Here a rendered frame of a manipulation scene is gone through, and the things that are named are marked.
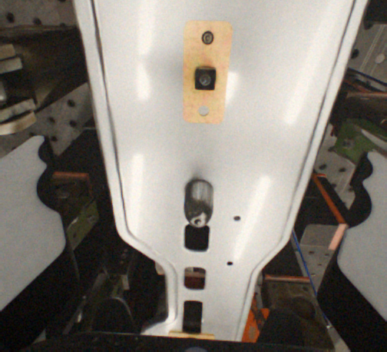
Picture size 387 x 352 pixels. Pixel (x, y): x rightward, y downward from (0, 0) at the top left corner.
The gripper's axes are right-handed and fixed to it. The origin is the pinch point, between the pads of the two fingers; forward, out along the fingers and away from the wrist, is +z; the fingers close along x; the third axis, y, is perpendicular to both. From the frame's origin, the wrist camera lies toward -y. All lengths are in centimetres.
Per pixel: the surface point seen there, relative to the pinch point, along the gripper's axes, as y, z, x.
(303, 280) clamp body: 38.2, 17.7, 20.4
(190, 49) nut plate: -1.9, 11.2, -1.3
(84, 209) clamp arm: 16.0, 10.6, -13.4
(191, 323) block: 44.9, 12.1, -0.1
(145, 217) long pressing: 17.2, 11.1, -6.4
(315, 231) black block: 19.0, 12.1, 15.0
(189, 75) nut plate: 0.1, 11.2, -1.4
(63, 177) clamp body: 15.3, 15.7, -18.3
